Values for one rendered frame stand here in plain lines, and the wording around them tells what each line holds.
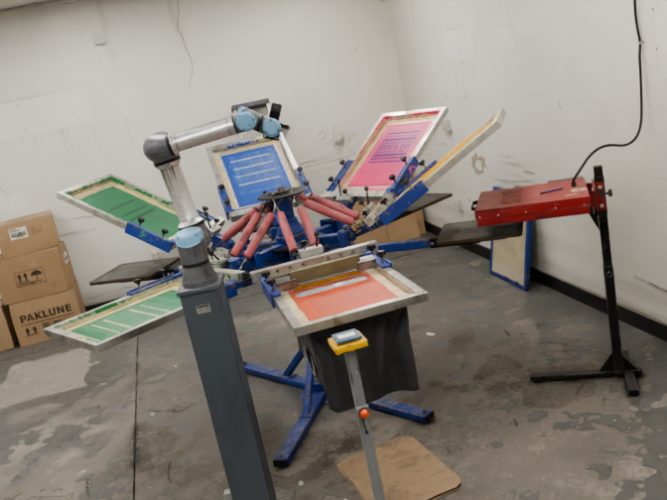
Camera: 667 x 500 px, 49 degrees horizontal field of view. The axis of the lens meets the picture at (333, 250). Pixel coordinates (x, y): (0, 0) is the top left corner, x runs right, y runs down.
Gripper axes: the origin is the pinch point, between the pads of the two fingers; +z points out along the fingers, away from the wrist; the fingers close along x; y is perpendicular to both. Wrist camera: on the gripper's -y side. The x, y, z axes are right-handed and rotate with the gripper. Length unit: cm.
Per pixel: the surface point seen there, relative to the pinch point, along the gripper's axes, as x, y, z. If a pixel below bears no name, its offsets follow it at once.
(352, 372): 50, 88, -71
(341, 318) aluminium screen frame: 44, 72, -52
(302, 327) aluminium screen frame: 28, 78, -56
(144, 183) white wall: -125, 81, 396
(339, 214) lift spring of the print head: 45, 42, 71
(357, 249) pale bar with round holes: 54, 54, 33
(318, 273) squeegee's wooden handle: 35, 66, 6
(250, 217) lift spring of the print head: -5, 56, 88
